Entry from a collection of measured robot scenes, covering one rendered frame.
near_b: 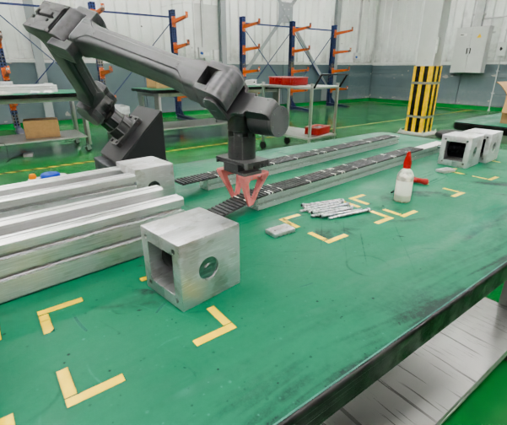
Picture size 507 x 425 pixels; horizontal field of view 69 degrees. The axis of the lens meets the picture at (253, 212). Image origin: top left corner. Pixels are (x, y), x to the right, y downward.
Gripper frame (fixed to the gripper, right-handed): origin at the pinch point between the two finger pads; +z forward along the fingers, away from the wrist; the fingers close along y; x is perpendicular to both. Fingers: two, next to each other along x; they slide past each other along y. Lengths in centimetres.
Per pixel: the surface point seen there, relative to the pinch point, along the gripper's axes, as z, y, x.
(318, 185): 1.8, 1.2, 24.1
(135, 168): -6.7, -15.4, -16.6
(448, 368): 59, 32, 54
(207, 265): -2.3, 22.3, -24.3
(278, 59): -49, -714, 718
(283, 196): 1.8, 1.3, 11.4
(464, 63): -37, -371, 1081
